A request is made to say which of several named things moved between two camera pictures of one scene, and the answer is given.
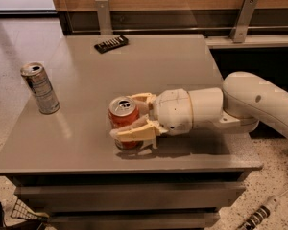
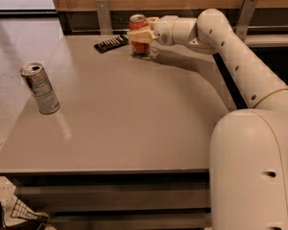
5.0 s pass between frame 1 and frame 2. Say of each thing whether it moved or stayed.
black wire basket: stayed
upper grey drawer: stayed
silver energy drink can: stayed
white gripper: moved
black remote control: stayed
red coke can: moved
